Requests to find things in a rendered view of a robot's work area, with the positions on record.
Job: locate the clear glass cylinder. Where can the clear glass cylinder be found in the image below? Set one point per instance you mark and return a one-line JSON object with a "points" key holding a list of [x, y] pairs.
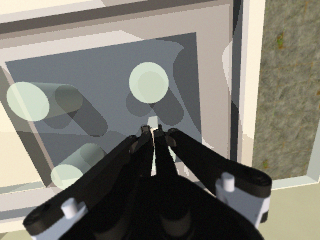
{"points": [[171, 152], [148, 82], [76, 165], [37, 101]]}

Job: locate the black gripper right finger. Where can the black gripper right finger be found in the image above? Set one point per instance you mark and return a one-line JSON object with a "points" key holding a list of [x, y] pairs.
{"points": [[243, 188]]}

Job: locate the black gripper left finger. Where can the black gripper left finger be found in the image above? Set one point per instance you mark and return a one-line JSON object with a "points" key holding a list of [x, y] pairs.
{"points": [[114, 179]]}

